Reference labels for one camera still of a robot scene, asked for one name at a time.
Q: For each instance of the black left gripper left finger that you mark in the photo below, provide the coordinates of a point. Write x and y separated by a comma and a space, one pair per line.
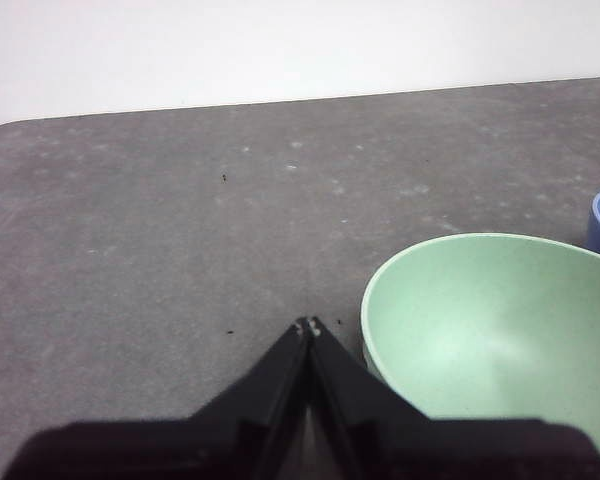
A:
265, 390

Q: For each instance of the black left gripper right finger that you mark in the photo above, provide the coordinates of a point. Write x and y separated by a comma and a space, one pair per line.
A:
355, 390

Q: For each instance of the green ribbed bowl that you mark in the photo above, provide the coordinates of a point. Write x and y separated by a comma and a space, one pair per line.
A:
490, 330

